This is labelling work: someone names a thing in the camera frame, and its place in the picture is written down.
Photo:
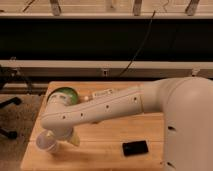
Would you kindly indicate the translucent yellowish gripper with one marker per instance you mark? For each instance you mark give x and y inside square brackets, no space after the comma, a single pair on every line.
[74,139]

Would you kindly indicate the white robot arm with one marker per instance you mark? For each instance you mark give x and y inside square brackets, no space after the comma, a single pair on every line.
[187,105]

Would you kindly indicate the green ceramic bowl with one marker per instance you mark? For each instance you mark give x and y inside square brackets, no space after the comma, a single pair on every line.
[70,92]

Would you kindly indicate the black smartphone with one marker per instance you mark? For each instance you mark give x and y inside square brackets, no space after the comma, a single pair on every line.
[135,148]

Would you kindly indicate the black office chair base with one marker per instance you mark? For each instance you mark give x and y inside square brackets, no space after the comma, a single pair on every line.
[7,75]

